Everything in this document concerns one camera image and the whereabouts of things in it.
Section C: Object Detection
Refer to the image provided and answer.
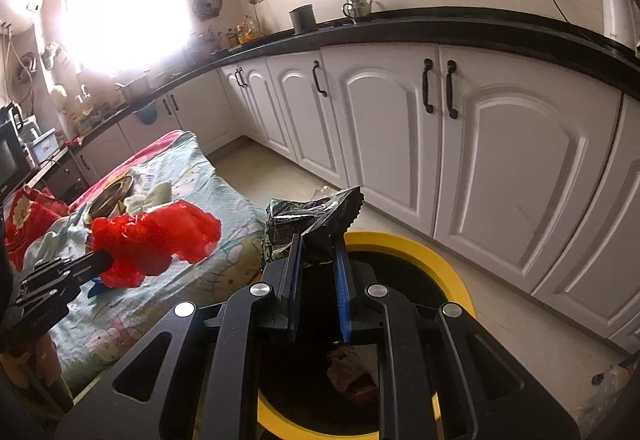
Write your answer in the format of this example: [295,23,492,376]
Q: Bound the red floral cloth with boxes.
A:
[0,187,68,271]

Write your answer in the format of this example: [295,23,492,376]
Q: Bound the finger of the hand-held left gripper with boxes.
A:
[59,249,116,281]

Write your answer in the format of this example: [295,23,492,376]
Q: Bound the red plastic bag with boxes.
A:
[90,200,222,288]

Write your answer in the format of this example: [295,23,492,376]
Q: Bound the white tissue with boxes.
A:
[327,347,381,393]

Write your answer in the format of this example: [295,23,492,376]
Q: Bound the round metal plate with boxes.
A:
[87,175,136,218]

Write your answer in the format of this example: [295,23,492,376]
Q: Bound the coiled white cable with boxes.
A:
[12,52,38,85]

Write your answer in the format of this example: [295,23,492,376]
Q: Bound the light green cloth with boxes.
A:
[122,182,173,215]

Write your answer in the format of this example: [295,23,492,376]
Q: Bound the light blue crate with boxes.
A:
[25,130,61,161]

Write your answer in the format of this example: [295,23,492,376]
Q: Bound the light blue printed blanket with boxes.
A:
[22,132,268,393]

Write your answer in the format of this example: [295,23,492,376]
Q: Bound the dark green snack wrapper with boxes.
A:
[262,186,363,265]

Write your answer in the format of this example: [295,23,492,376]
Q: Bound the metal cooking pot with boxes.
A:
[116,74,151,101]

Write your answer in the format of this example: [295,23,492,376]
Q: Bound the small metal teapot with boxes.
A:
[342,0,373,22]

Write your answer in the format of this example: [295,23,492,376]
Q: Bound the pink blanket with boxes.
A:
[67,130,196,213]

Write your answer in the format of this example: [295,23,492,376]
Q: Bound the white lower kitchen cabinets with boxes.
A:
[75,42,640,353]

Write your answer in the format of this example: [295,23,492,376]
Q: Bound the metal mug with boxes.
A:
[290,4,317,34]

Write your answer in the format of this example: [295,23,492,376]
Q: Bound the black kitchen countertop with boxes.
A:
[65,8,640,151]

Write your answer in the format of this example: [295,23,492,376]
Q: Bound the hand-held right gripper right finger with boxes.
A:
[332,234,583,440]

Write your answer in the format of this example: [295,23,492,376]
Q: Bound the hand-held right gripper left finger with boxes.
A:
[67,232,306,440]

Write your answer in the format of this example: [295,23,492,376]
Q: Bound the yellow-rimmed black trash bin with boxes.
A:
[255,230,478,438]

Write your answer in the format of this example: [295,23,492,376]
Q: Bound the black microwave oven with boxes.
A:
[0,120,31,193]

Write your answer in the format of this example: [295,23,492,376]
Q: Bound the row of condiment bottles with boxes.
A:
[217,17,261,50]

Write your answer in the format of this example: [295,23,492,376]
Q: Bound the colourful packets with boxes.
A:
[70,104,108,133]

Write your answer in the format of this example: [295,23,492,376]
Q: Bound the white water heater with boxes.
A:
[0,0,45,38]

